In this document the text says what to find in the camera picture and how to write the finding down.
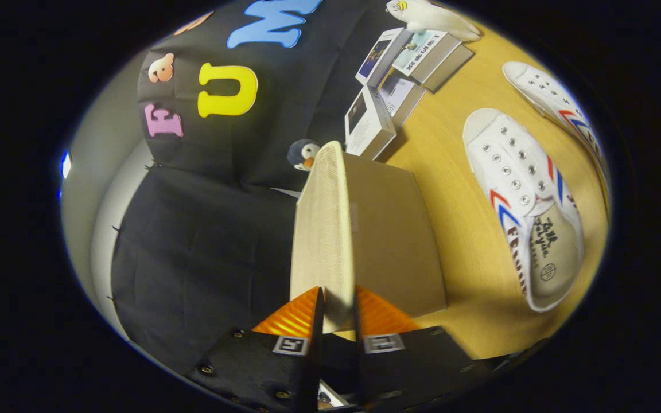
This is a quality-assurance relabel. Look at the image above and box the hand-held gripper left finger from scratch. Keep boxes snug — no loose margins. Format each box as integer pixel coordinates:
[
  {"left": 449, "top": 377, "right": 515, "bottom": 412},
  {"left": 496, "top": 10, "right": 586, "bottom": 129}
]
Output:
[{"left": 186, "top": 286, "right": 326, "bottom": 413}]

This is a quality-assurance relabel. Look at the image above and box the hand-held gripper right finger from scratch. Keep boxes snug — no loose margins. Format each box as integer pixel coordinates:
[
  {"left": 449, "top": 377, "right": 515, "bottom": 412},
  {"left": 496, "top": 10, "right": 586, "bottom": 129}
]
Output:
[{"left": 353, "top": 285, "right": 477, "bottom": 409}]

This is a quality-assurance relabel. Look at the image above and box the beige fabric storage box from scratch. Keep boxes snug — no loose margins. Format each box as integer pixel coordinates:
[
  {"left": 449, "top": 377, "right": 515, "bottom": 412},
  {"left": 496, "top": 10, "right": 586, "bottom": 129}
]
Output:
[{"left": 289, "top": 141, "right": 448, "bottom": 334}]

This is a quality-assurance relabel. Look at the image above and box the white canvas shoe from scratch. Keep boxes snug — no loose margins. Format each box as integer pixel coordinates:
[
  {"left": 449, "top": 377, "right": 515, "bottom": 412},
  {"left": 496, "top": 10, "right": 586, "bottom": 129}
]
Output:
[
  {"left": 502, "top": 61, "right": 611, "bottom": 213},
  {"left": 462, "top": 108, "right": 585, "bottom": 313}
]

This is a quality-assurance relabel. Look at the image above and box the grey penguin plush toy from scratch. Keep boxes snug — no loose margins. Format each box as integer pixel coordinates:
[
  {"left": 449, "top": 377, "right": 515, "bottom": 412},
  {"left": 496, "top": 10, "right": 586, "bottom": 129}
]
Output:
[{"left": 286, "top": 138, "right": 322, "bottom": 172}]

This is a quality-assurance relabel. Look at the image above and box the book with dark portrait cover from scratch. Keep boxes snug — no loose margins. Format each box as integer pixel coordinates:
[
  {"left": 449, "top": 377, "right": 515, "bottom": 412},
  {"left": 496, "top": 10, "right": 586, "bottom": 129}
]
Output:
[{"left": 345, "top": 86, "right": 397, "bottom": 160}]

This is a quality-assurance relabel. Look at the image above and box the white book with text cover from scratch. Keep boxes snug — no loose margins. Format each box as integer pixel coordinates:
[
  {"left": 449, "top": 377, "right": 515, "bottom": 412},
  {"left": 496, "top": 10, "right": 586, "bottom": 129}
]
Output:
[{"left": 376, "top": 66, "right": 427, "bottom": 128}]

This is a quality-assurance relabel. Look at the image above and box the thick grey book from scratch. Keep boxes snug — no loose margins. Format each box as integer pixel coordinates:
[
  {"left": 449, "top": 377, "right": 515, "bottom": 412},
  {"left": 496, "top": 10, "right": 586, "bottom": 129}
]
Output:
[{"left": 421, "top": 43, "right": 475, "bottom": 93}]

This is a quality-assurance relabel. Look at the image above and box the book with blue picture cover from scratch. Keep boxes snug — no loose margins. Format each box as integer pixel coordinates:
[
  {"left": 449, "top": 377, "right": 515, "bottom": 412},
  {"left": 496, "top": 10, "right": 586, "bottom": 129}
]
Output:
[{"left": 355, "top": 28, "right": 414, "bottom": 88}]

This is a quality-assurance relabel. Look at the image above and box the book with teal cover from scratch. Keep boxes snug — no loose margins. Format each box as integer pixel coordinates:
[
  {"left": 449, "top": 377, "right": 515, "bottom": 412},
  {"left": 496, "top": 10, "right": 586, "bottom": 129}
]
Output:
[{"left": 391, "top": 30, "right": 462, "bottom": 78}]

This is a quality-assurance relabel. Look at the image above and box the white duck plush toy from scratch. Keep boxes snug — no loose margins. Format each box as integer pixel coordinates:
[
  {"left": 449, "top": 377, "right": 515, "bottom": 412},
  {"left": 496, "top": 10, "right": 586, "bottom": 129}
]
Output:
[{"left": 386, "top": 0, "right": 482, "bottom": 42}]

